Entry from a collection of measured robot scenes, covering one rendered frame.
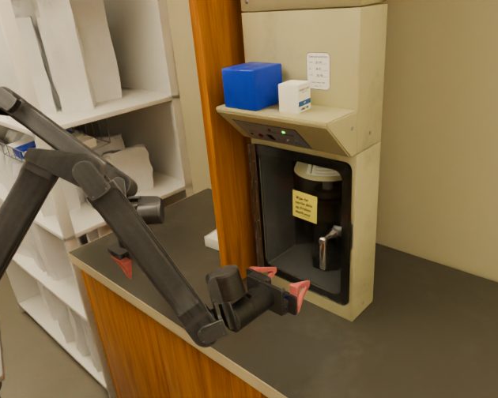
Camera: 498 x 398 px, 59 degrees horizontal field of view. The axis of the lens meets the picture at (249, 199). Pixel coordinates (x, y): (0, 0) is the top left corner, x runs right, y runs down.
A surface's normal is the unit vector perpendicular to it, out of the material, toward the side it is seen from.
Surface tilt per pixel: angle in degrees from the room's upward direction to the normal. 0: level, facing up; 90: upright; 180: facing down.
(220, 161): 90
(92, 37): 89
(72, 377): 0
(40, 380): 0
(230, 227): 90
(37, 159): 72
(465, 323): 0
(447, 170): 90
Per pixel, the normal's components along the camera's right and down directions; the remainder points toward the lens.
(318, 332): -0.07, -0.90
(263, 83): 0.73, 0.23
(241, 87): -0.68, 0.36
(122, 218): 0.29, 0.07
